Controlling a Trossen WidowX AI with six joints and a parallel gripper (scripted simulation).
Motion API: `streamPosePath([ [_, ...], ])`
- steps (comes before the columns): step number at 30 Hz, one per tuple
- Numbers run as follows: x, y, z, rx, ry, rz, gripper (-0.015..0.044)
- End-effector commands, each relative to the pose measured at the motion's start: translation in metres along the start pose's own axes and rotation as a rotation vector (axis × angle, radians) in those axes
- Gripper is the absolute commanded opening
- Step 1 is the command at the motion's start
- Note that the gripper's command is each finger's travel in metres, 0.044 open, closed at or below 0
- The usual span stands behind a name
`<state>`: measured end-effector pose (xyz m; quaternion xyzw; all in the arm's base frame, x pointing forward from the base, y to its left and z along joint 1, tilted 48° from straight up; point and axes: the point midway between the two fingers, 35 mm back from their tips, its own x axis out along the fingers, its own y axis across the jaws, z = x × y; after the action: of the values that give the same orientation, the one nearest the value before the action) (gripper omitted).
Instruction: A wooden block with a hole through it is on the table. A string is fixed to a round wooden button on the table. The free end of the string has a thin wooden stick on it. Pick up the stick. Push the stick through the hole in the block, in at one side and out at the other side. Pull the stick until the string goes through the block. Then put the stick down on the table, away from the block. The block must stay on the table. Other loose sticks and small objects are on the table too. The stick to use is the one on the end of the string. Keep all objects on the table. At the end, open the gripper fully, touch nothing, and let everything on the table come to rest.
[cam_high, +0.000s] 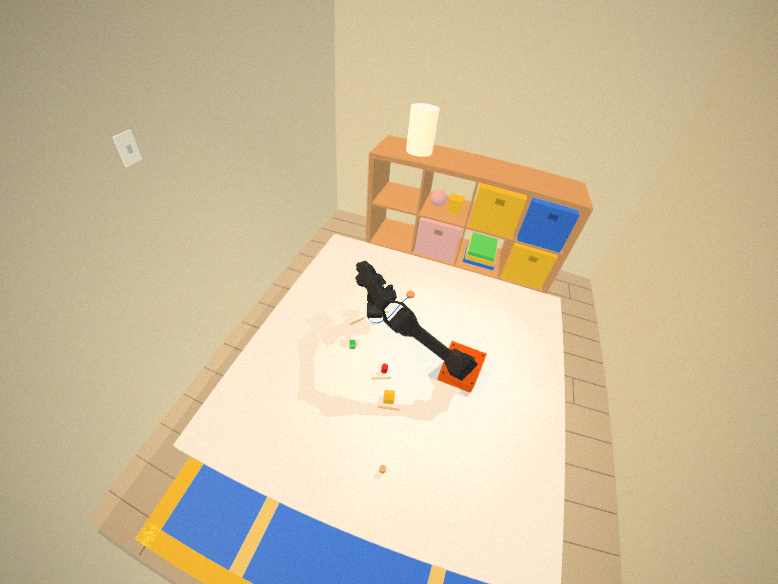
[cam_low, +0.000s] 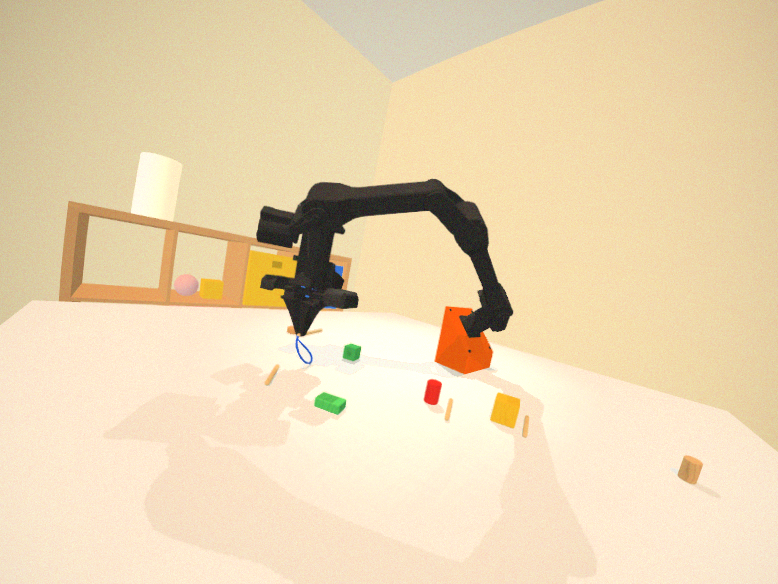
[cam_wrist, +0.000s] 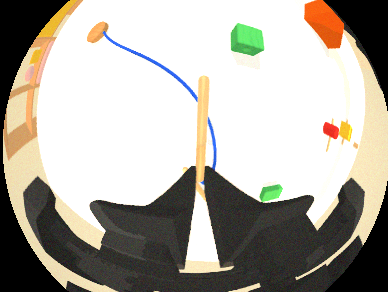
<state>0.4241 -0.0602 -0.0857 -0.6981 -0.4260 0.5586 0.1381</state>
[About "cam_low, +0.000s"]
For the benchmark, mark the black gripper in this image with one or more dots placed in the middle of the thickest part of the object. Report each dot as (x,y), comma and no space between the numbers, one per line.
(311,273)

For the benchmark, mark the short orange wooden cylinder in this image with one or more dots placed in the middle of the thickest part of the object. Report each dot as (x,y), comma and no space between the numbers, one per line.
(690,469)

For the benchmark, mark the yellow block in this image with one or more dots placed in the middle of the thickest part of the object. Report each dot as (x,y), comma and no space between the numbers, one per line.
(505,410)

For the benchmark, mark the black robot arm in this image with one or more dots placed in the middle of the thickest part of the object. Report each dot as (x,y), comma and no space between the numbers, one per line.
(328,206)

